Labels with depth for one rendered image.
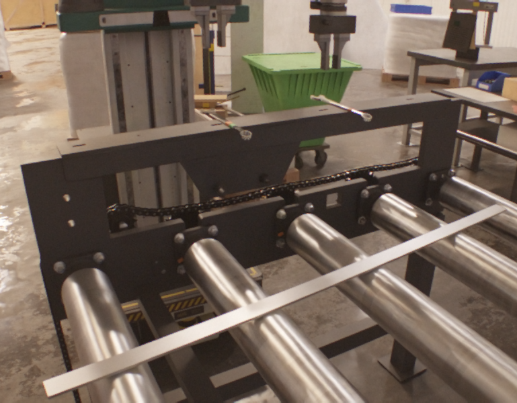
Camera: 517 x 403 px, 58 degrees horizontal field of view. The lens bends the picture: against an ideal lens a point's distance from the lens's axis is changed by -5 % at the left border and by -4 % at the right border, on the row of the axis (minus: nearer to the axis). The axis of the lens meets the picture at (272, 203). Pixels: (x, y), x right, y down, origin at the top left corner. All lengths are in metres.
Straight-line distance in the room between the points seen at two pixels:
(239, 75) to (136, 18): 3.33
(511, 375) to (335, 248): 0.51
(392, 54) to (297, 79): 4.34
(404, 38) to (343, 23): 6.52
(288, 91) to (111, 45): 2.09
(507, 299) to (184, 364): 0.73
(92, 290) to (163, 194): 1.15
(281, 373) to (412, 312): 0.31
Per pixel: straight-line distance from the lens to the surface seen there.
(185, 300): 2.02
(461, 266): 1.28
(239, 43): 4.95
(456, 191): 1.65
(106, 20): 1.72
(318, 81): 3.84
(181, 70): 2.00
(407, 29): 7.94
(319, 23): 1.38
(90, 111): 4.69
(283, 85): 3.75
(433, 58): 4.58
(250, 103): 5.06
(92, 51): 4.56
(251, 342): 0.95
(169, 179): 2.16
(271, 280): 2.68
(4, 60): 9.18
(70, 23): 1.71
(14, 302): 2.79
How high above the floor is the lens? 1.51
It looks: 26 degrees down
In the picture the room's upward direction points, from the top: 1 degrees clockwise
